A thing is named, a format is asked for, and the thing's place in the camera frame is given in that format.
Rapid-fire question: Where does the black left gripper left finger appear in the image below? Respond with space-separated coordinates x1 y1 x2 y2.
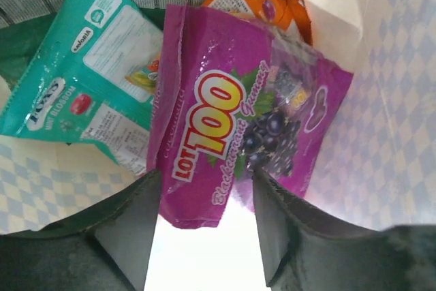
1 170 162 290

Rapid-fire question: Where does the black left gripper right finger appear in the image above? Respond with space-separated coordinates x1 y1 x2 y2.
253 169 435 290

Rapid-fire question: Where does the blue checkered paper bag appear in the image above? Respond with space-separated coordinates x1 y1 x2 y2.
1 0 435 234

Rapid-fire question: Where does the purple Lot 100 gummy bag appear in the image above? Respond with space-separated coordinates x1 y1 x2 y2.
147 5 353 229

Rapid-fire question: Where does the teal mint candy bag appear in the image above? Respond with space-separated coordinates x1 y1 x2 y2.
1 0 163 176

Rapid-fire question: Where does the green snack bag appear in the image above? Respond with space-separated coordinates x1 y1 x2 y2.
1 3 165 94

